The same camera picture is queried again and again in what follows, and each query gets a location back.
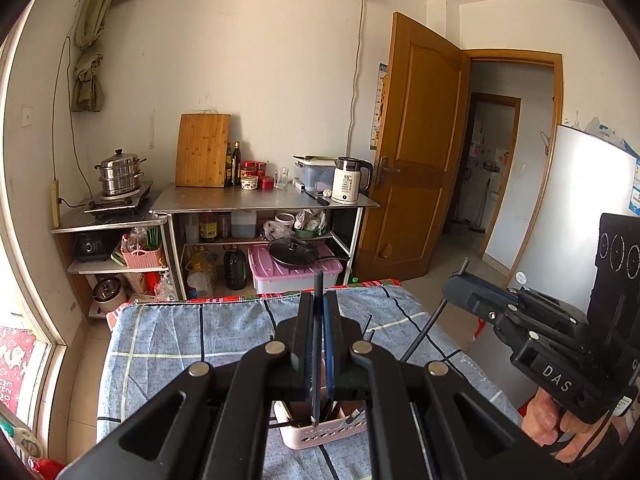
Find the black small appliance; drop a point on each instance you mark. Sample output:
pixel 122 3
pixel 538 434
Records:
pixel 92 247

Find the low steel shelf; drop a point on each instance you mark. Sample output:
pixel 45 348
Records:
pixel 100 222

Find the beige power strip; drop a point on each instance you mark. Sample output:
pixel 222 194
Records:
pixel 56 205

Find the dark sauce bottle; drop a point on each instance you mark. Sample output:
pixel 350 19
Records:
pixel 236 165

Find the wooden cutting board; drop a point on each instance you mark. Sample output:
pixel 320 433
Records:
pixel 202 152

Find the pink woven basket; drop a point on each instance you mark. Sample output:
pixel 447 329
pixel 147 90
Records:
pixel 142 259

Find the beige wrapped pipe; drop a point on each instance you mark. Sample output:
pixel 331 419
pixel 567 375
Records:
pixel 95 5

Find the steel steamer pot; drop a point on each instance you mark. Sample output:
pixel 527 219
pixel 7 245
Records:
pixel 120 172

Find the wall calendar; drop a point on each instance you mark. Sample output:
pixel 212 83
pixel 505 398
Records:
pixel 379 110

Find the wooden door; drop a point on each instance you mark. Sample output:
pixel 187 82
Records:
pixel 415 135

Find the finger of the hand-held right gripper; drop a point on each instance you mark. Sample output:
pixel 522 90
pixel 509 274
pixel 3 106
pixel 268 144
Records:
pixel 470 297
pixel 500 297

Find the white refrigerator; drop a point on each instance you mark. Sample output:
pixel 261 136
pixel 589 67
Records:
pixel 560 200

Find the red printed mat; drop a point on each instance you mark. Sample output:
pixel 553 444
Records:
pixel 15 370

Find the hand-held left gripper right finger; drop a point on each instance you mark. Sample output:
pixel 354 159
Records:
pixel 330 345

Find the clear glass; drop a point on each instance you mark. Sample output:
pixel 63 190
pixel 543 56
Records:
pixel 281 180

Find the person's right hand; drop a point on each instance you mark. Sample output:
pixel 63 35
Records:
pixel 540 415

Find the yellow cooking oil bottle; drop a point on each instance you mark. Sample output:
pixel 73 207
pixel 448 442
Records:
pixel 202 272

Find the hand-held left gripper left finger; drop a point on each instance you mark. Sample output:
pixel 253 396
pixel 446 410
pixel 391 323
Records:
pixel 302 350

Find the clear plastic lidded container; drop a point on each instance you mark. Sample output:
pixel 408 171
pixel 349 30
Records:
pixel 312 175

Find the black chopstick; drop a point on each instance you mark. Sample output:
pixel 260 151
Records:
pixel 367 327
pixel 317 285
pixel 425 330

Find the steel pot with lid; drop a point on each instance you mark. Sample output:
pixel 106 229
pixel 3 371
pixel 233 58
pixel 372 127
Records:
pixel 109 295

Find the pink plastic utensil basket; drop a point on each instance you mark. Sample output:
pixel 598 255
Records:
pixel 325 435

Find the red jar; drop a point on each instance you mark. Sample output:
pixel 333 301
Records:
pixel 248 169
pixel 261 169

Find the pink storage box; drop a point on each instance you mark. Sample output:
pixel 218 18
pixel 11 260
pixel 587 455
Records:
pixel 280 277

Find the green hanging cloth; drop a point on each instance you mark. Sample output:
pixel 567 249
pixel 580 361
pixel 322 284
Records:
pixel 89 80

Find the white plastic jug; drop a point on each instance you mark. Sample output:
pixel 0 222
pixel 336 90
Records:
pixel 244 225

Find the white electric kettle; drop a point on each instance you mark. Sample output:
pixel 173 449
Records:
pixel 347 182

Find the induction cooker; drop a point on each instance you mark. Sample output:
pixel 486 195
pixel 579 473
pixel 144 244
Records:
pixel 117 202

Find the red lidded tin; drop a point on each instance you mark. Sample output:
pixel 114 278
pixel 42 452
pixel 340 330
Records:
pixel 266 184

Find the dark plastic jug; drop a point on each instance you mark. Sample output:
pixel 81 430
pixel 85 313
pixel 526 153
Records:
pixel 235 270

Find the steel kitchen table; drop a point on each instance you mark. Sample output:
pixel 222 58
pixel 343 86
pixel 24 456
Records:
pixel 240 199

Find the black frying pan with lid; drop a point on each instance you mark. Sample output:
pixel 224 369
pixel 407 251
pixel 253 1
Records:
pixel 295 252

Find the white ceramic cup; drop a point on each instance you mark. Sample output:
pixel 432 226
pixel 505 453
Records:
pixel 285 221

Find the wooden door frame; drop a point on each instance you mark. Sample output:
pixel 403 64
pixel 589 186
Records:
pixel 515 55

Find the blue checked tablecloth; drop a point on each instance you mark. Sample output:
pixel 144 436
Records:
pixel 165 340

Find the white wall socket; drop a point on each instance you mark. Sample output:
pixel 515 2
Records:
pixel 27 116

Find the soy sauce bottle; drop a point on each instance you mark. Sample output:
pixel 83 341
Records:
pixel 209 227

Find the red striped cloth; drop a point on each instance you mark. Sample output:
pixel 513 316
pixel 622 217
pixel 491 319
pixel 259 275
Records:
pixel 225 299

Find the green bowl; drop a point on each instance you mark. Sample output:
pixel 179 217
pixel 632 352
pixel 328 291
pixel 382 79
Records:
pixel 310 233

